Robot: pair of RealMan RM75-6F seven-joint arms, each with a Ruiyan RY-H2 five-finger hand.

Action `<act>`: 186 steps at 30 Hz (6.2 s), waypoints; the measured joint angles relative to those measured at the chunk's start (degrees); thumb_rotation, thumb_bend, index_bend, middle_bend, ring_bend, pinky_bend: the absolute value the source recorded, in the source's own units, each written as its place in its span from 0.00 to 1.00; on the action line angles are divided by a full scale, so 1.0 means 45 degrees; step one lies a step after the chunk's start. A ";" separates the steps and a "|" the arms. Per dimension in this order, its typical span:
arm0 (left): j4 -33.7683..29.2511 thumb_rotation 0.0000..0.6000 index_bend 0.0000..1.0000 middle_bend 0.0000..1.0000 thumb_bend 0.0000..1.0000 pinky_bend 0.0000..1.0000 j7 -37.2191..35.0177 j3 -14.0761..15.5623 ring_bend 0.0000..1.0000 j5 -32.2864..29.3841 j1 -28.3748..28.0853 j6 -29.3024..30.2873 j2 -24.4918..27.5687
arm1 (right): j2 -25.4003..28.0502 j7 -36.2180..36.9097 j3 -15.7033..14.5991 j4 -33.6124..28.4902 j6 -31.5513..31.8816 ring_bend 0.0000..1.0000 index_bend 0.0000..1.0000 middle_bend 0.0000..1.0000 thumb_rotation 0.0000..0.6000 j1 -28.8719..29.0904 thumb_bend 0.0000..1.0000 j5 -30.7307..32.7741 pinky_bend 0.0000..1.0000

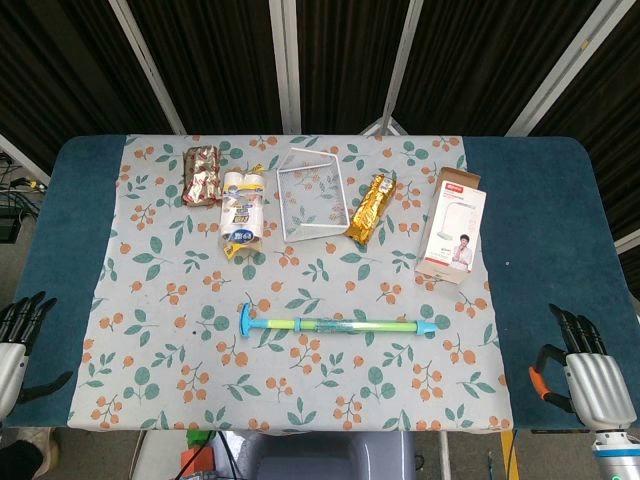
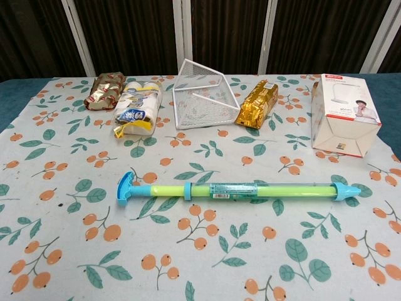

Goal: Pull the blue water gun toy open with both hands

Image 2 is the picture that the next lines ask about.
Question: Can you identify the blue green water pump toy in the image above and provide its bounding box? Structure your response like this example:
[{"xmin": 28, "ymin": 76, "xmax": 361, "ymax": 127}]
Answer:
[{"xmin": 116, "ymin": 171, "xmax": 362, "ymax": 206}]

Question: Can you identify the gold foil packet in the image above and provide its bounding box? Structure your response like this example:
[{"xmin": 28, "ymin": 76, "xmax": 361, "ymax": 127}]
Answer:
[{"xmin": 234, "ymin": 80, "xmax": 279, "ymax": 129}]

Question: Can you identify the toilet paper roll pack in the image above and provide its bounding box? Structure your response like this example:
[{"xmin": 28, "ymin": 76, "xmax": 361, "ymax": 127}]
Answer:
[{"xmin": 112, "ymin": 80, "xmax": 164, "ymax": 139}]

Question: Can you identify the floral orange fruit tablecloth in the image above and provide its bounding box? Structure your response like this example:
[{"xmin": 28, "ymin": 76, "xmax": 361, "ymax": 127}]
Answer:
[{"xmin": 0, "ymin": 74, "xmax": 401, "ymax": 301}]

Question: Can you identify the brown gold snack packet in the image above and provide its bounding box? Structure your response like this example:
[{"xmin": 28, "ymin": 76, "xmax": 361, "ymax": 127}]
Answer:
[{"xmin": 84, "ymin": 71, "xmax": 125, "ymax": 112}]

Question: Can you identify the white desk lamp box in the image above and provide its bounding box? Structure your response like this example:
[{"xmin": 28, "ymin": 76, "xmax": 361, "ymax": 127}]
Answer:
[{"xmin": 311, "ymin": 73, "xmax": 382, "ymax": 157}]

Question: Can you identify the white wire mesh basket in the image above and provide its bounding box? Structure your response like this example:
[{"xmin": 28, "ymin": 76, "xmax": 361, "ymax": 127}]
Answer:
[{"xmin": 172, "ymin": 58, "xmax": 241, "ymax": 130}]

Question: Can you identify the white partition frame post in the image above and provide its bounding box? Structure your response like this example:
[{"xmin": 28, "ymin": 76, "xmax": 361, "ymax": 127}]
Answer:
[
  {"xmin": 256, "ymin": 0, "xmax": 276, "ymax": 75},
  {"xmin": 61, "ymin": 0, "xmax": 96, "ymax": 77},
  {"xmin": 360, "ymin": 0, "xmax": 401, "ymax": 73},
  {"xmin": 173, "ymin": 0, "xmax": 192, "ymax": 75}
]

